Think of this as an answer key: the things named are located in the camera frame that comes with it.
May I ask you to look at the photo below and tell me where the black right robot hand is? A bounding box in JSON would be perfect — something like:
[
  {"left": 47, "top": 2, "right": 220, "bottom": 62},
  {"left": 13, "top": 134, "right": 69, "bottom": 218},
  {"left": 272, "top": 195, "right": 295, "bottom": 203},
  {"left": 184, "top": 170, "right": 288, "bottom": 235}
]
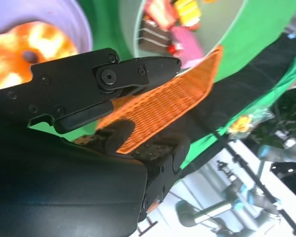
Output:
[{"left": 0, "top": 48, "right": 190, "bottom": 237}]

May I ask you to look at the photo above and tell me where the orange striped bread roll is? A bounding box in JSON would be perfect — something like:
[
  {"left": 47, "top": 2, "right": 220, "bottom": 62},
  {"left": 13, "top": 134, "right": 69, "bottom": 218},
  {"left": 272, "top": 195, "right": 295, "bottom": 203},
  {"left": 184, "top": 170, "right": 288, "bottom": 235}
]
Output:
[{"left": 0, "top": 21, "right": 78, "bottom": 89}]

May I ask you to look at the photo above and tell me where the pale grey round bowl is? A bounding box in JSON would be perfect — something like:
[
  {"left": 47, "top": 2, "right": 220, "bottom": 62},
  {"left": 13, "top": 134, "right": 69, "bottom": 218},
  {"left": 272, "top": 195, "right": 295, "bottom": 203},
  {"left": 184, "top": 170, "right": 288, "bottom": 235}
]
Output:
[{"left": 133, "top": 0, "right": 250, "bottom": 72}]

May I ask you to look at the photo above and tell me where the orange wicker basket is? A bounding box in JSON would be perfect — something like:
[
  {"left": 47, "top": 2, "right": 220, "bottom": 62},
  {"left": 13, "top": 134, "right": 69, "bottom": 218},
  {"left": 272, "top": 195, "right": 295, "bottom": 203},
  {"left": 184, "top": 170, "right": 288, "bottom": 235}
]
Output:
[{"left": 96, "top": 45, "right": 224, "bottom": 154}]

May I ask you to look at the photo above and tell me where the chocolate layer cake slice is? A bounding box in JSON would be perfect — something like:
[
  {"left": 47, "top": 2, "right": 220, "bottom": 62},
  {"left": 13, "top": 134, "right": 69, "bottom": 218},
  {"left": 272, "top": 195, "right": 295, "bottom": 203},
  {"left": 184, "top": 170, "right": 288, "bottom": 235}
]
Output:
[{"left": 138, "top": 18, "right": 174, "bottom": 52}]

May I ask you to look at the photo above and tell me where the white round plate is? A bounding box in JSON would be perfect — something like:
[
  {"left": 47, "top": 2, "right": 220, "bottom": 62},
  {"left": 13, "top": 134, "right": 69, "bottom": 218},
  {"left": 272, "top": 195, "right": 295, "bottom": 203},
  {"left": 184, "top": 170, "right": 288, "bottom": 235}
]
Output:
[{"left": 0, "top": 0, "right": 93, "bottom": 92}]

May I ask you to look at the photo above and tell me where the pink cake slice with blueberry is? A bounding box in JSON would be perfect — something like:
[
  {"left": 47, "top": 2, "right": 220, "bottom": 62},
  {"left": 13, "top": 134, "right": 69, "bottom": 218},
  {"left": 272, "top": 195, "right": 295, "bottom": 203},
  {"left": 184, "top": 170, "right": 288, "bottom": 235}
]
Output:
[{"left": 170, "top": 26, "right": 204, "bottom": 70}]

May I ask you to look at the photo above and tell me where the salmon pink layer cake slice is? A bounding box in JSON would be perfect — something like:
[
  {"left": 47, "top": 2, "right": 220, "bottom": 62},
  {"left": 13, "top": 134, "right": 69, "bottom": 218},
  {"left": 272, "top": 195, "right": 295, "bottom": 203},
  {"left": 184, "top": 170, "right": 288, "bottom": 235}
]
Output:
[{"left": 144, "top": 0, "right": 180, "bottom": 29}]

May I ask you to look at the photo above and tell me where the yellow layer cake slice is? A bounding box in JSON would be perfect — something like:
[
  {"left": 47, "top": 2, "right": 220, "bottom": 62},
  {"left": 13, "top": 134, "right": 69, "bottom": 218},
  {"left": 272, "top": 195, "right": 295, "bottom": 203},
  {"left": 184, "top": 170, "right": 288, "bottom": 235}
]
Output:
[{"left": 174, "top": 0, "right": 202, "bottom": 27}]

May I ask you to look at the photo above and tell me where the green cloth on neighbouring table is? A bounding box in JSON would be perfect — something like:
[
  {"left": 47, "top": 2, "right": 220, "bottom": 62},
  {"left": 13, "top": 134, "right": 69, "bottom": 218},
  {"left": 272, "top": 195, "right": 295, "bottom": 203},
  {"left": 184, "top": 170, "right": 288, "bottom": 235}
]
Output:
[{"left": 182, "top": 49, "right": 296, "bottom": 171}]

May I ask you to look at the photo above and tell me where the black tripod stand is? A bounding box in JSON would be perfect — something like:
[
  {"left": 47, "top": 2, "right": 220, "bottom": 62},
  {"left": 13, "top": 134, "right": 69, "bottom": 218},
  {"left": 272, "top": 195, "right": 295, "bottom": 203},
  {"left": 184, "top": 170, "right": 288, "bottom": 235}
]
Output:
[{"left": 197, "top": 108, "right": 296, "bottom": 237}]

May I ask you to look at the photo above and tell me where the clear bag of yellow items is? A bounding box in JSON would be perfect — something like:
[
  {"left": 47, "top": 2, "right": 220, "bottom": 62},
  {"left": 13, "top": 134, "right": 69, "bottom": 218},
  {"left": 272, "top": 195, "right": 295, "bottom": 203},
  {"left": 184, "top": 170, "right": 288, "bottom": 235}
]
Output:
[{"left": 228, "top": 110, "right": 274, "bottom": 139}]

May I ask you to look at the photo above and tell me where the black cloth backdrop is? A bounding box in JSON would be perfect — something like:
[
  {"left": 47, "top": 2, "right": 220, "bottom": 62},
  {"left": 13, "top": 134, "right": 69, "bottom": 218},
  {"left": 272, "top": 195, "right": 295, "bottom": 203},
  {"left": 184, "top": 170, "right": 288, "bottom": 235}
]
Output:
[{"left": 162, "top": 32, "right": 296, "bottom": 173}]

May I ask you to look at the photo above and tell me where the green tablecloth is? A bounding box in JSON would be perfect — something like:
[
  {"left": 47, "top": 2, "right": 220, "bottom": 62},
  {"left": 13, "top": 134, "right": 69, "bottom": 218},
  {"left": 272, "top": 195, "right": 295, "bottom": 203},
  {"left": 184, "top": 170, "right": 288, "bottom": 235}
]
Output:
[{"left": 27, "top": 0, "right": 296, "bottom": 139}]

